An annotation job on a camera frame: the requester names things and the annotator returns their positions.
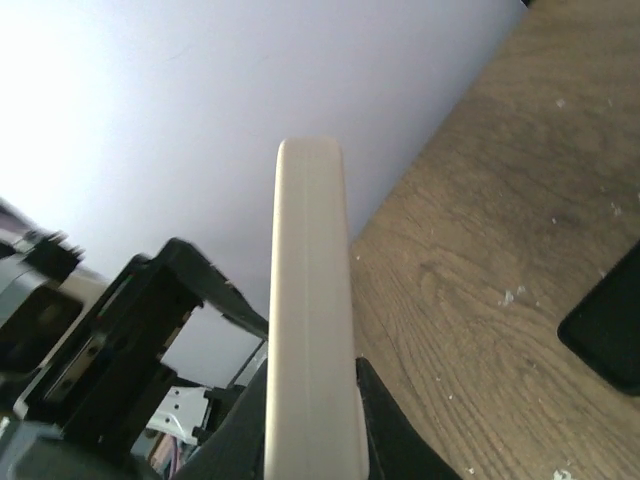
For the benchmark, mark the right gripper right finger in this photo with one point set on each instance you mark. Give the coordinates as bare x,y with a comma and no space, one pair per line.
395,449

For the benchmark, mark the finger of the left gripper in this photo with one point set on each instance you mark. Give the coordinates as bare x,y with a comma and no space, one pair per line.
207,282

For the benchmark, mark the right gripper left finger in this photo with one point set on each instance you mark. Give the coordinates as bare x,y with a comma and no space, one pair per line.
236,450

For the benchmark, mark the black phone case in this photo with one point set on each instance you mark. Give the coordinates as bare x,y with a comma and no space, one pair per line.
603,328

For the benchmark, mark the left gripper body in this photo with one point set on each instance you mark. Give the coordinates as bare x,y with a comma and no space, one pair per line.
109,379

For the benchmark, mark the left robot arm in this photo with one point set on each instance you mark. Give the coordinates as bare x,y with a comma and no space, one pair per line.
57,458

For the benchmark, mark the phone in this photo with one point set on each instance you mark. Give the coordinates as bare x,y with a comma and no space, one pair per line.
315,425

